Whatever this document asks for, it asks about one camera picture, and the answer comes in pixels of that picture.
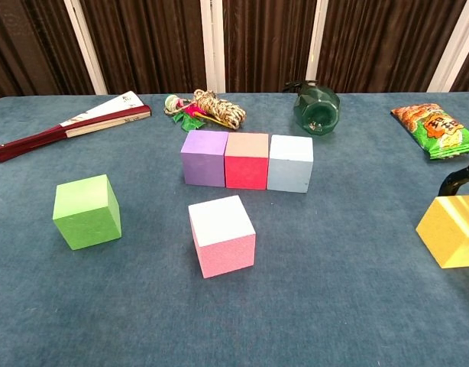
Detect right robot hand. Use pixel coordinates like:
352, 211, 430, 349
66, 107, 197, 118
437, 154, 469, 198

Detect yellow foam cube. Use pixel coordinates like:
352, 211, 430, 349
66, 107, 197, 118
415, 194, 469, 270

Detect light blue foam cube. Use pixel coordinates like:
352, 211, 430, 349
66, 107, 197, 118
267, 134, 315, 194

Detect purple foam cube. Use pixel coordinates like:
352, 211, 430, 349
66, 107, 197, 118
180, 129, 230, 188

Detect orange green snack bag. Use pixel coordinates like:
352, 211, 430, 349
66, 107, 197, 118
390, 102, 469, 161

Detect dark green glass bottle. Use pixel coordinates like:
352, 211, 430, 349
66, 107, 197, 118
283, 79, 341, 135

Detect blue felt table mat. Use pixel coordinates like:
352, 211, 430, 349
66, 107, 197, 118
0, 91, 469, 367

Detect red foam cube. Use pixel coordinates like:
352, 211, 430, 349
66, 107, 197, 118
223, 132, 270, 191

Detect pale pink foam cube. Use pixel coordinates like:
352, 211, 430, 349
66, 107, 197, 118
187, 194, 257, 280

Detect colourful tassel ornament green leaves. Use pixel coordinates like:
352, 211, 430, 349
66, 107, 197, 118
163, 94, 220, 133

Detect dark brown pleated curtain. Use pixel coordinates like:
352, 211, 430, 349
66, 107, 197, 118
0, 0, 469, 101

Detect folding fan dark red ribs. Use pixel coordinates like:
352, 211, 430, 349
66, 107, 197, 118
0, 90, 153, 164

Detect green foam cube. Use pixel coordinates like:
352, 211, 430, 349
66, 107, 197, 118
52, 174, 122, 252

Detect white metal frame post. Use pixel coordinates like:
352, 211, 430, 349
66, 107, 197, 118
426, 0, 469, 93
305, 0, 329, 83
63, 0, 108, 96
199, 0, 226, 93

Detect braided beige rope bundle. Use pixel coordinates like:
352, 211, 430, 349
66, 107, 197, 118
192, 89, 247, 130

